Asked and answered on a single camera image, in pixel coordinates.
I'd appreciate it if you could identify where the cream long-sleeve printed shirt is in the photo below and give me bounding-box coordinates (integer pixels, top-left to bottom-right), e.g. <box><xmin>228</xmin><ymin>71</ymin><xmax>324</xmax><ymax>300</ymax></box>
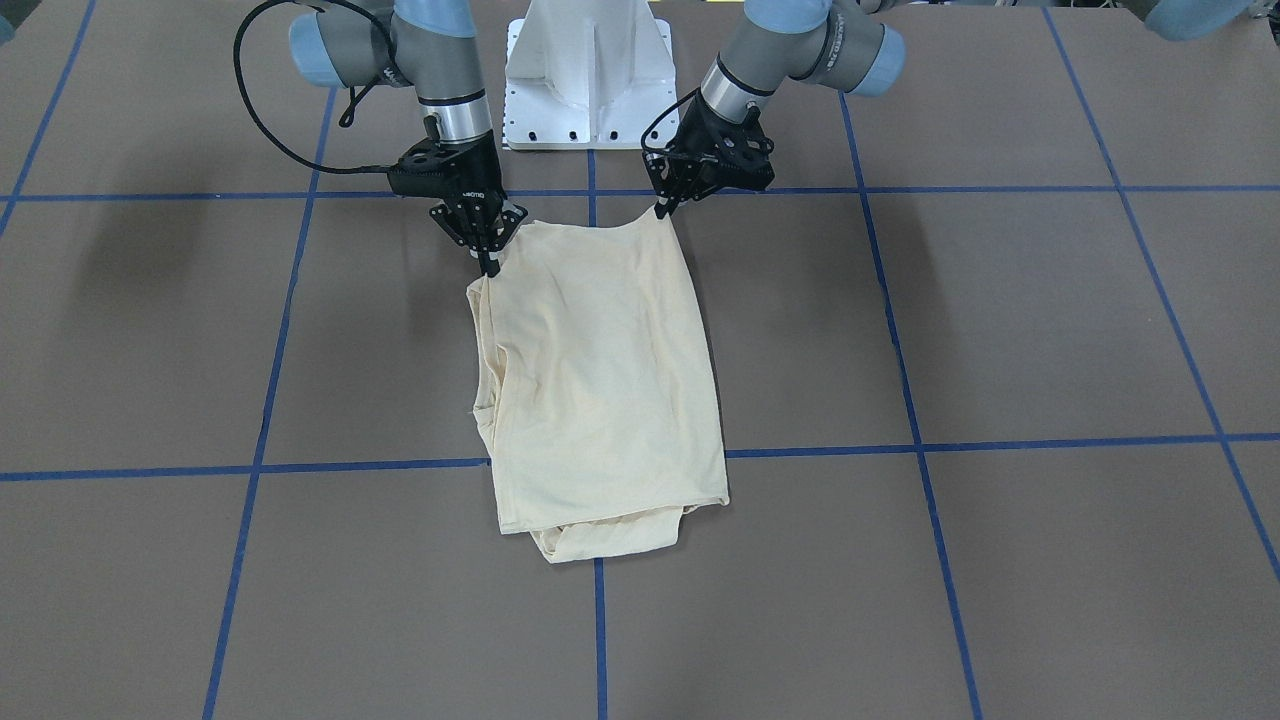
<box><xmin>466</xmin><ymin>209</ymin><xmax>730</xmax><ymax>564</ymax></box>

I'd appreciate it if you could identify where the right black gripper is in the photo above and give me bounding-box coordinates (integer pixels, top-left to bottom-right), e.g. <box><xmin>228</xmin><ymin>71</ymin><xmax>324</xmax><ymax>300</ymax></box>
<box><xmin>387</xmin><ymin>132</ymin><xmax>529</xmax><ymax>278</ymax></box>

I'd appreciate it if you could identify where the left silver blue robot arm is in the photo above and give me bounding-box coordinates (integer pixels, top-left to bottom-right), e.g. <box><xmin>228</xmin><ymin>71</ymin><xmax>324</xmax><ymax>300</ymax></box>
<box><xmin>643</xmin><ymin>1</ymin><xmax>906</xmax><ymax>217</ymax></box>

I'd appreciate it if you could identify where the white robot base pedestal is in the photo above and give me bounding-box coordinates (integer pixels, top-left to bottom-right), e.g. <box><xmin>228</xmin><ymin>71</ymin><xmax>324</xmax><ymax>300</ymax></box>
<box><xmin>502</xmin><ymin>1</ymin><xmax>678</xmax><ymax>151</ymax></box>

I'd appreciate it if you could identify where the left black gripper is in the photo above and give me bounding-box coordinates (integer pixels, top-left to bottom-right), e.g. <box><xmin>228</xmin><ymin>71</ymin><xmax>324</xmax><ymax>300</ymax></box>
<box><xmin>645</xmin><ymin>90</ymin><xmax>774</xmax><ymax>219</ymax></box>

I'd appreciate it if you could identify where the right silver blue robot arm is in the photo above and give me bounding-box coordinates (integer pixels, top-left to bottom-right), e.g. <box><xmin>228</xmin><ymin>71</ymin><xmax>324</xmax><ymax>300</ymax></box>
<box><xmin>289</xmin><ymin>1</ymin><xmax>529</xmax><ymax>277</ymax></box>

